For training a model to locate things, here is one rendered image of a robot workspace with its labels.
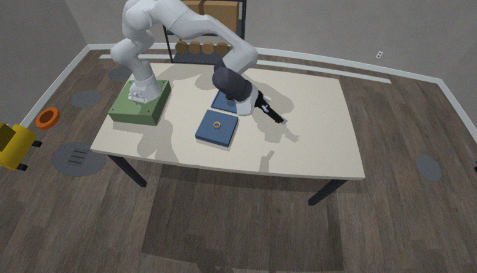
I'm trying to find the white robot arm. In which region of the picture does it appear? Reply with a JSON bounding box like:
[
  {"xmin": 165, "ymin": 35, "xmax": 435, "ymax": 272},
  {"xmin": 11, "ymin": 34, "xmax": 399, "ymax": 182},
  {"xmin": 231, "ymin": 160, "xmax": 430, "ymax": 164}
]
[{"xmin": 110, "ymin": 0, "xmax": 258, "ymax": 116}]

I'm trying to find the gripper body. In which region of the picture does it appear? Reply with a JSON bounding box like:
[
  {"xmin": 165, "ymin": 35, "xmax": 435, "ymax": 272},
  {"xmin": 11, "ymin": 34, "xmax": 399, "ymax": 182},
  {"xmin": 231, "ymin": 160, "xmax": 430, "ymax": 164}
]
[{"xmin": 254, "ymin": 90, "xmax": 266, "ymax": 108}]

